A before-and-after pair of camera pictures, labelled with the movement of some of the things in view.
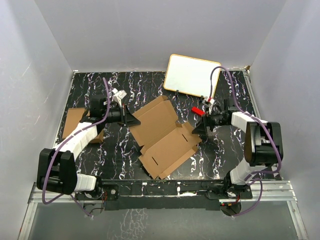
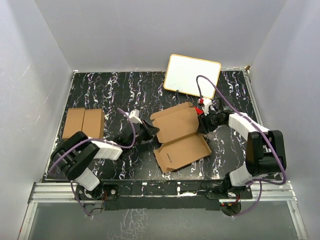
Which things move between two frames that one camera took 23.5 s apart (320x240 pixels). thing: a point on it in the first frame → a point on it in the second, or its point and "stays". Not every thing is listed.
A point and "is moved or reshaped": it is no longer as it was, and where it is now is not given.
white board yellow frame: x=192 y=75 stays
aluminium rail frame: x=279 y=191 stays
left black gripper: x=127 y=118 → x=153 y=130
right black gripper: x=201 y=128 stays
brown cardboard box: x=166 y=144 is moved or reshaped
